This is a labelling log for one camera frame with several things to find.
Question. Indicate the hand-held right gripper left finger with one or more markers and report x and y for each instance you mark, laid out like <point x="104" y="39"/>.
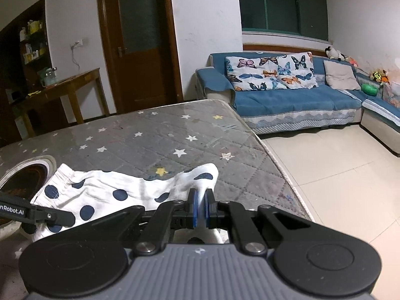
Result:
<point x="195" y="207"/>

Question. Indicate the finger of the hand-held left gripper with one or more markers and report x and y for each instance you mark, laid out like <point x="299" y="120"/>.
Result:
<point x="47" y="215"/>

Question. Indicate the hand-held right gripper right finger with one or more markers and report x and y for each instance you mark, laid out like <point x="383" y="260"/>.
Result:
<point x="210" y="209"/>

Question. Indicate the white polka dot shorts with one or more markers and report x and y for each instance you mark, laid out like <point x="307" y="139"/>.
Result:
<point x="103" y="187"/>

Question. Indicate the round table burner recess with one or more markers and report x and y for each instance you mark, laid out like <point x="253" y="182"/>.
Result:
<point x="28" y="178"/>

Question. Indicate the grey star quilted table cover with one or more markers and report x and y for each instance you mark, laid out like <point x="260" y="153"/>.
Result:
<point x="156" y="137"/>

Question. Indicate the yellow paper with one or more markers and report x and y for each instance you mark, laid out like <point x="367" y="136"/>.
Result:
<point x="34" y="93"/>

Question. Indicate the blue sofa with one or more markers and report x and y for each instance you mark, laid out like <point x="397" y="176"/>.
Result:
<point x="281" y="103"/>

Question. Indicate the glass jar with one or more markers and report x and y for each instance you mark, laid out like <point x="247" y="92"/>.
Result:
<point x="49" y="78"/>

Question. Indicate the butterfly print pillow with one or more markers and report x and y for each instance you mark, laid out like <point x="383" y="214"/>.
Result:
<point x="300" y="68"/>
<point x="247" y="75"/>

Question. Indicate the wooden side table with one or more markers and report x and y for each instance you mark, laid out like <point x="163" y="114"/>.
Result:
<point x="78" y="78"/>

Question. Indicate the brown wooden door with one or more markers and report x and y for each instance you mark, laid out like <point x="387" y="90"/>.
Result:
<point x="137" y="75"/>

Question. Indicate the dark wooden shelf cabinet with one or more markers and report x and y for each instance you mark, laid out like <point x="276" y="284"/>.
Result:
<point x="12" y="68"/>

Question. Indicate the beige pillow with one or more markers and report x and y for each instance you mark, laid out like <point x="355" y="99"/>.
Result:
<point x="340" y="75"/>

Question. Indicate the row of shelf bottles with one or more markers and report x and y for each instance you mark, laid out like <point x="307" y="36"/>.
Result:
<point x="34" y="26"/>

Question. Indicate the black white plush toy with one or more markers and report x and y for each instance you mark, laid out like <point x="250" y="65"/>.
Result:
<point x="332" y="53"/>

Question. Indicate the green ball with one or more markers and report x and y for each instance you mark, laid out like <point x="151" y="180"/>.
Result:
<point x="370" y="90"/>

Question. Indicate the green framed window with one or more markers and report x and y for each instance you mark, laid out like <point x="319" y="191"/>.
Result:
<point x="281" y="9"/>

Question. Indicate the yellow black plush toy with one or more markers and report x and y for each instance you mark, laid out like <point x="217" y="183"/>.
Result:
<point x="379" y="75"/>

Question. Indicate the white wall socket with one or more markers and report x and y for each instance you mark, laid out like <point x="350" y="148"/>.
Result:
<point x="78" y="43"/>

